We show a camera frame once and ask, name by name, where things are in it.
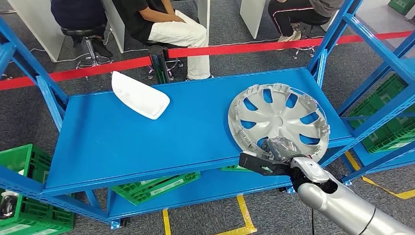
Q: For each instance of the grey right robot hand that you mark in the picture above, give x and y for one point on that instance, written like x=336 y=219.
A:
x=282 y=149

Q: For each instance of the silver wheel cover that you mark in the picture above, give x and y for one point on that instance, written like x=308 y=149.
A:
x=278 y=121

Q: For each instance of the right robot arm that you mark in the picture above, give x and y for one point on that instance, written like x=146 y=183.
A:
x=340 y=207

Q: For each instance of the blue metal shelf rack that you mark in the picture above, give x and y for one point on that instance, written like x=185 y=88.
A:
x=113 y=146
x=382 y=113

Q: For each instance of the white plastic part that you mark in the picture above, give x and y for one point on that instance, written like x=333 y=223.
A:
x=139 y=97

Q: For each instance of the green folded plastic crate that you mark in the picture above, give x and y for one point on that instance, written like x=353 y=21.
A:
x=236 y=168
x=168 y=188
x=129 y=188

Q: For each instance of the yellow floor tape square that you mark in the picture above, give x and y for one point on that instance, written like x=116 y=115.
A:
x=243 y=211

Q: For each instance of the red barrier belt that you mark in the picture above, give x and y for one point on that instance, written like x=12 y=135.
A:
x=227 y=49

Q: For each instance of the yellow floor tape outline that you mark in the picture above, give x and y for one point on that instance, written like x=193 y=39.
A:
x=402 y=194

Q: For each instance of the person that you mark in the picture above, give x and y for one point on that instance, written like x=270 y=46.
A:
x=74 y=13
x=181 y=30
x=291 y=16

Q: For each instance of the white desk panel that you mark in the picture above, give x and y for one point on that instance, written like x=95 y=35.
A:
x=203 y=13
x=252 y=16
x=35 y=26
x=115 y=29

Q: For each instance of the white plastic device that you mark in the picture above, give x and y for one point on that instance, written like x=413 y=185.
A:
x=8 y=204

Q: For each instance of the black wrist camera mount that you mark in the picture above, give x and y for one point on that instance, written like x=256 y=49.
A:
x=256 y=163

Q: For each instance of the black stanchion post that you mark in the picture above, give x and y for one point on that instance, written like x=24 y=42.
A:
x=159 y=65

